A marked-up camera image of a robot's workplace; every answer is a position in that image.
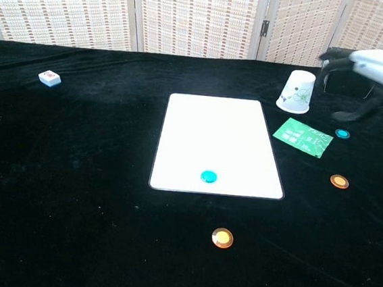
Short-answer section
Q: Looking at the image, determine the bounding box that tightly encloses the white rectangular board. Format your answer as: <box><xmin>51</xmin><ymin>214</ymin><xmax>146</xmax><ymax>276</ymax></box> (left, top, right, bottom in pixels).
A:
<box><xmin>148</xmin><ymin>90</ymin><xmax>294</xmax><ymax>203</ymax></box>

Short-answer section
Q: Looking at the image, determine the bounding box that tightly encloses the white paper cup upside down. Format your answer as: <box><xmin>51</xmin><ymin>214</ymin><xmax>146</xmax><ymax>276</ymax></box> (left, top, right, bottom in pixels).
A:
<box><xmin>275</xmin><ymin>68</ymin><xmax>318</xmax><ymax>116</ymax></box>

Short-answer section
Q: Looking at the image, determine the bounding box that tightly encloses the white mahjong tile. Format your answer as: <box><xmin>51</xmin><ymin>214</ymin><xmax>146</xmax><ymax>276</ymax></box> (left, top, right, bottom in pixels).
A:
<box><xmin>37</xmin><ymin>68</ymin><xmax>64</xmax><ymax>89</ymax></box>

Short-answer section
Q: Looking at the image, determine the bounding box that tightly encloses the orange chip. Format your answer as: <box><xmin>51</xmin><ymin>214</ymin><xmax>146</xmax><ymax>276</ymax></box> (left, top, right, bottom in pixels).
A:
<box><xmin>328</xmin><ymin>173</ymin><xmax>351</xmax><ymax>190</ymax></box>
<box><xmin>210</xmin><ymin>226</ymin><xmax>236</xmax><ymax>251</ymax></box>

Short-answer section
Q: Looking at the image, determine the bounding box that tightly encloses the green foil packet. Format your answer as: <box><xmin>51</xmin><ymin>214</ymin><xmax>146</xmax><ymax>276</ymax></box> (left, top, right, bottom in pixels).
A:
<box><xmin>270</xmin><ymin>115</ymin><xmax>336</xmax><ymax>160</ymax></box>

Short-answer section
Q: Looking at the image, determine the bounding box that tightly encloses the black velvet tablecloth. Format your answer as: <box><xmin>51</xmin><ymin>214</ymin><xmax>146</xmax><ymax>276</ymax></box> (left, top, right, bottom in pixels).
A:
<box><xmin>0</xmin><ymin>35</ymin><xmax>383</xmax><ymax>287</ymax></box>

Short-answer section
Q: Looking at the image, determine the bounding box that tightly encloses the black cardboard box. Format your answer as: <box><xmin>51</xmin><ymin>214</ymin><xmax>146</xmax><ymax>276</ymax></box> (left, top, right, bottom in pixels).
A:
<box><xmin>320</xmin><ymin>59</ymin><xmax>378</xmax><ymax>99</ymax></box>

